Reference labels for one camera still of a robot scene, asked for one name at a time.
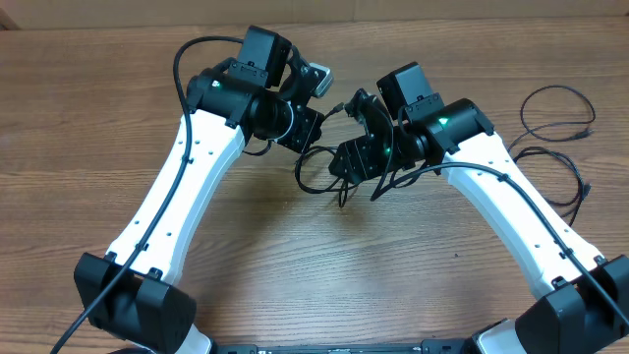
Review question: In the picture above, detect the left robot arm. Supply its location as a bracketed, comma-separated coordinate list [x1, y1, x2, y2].
[74, 27, 333, 353]

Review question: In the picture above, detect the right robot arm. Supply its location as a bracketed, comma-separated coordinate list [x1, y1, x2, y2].
[329, 62, 628, 353]

